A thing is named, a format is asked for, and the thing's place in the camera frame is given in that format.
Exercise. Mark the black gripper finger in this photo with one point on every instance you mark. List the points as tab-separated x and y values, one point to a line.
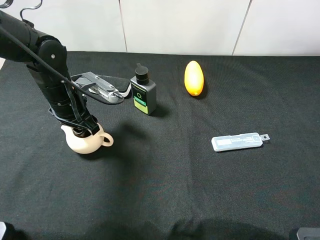
87	128

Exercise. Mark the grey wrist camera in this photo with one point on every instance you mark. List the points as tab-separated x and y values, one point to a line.
93	83

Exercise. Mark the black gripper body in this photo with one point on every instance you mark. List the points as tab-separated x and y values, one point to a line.
61	108

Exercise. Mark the grey block bottom right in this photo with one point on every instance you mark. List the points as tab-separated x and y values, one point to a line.
308	233

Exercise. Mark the black white board eraser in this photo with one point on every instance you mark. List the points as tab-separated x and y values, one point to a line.
122	85

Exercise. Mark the clear flat plastic case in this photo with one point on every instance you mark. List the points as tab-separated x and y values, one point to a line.
238	142

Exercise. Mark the grey block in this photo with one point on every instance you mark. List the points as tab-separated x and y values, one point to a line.
3	229
308	233

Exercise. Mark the orange yellow mango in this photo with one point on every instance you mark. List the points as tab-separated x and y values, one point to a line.
194	78

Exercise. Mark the grey block bottom left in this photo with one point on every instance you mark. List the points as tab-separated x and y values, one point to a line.
3	229

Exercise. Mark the grey bottle green label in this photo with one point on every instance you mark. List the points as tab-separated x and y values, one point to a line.
143	90

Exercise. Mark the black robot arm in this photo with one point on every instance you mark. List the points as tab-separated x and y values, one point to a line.
46	59

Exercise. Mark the beige ceramic teapot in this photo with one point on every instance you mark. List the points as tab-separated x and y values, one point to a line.
89	144

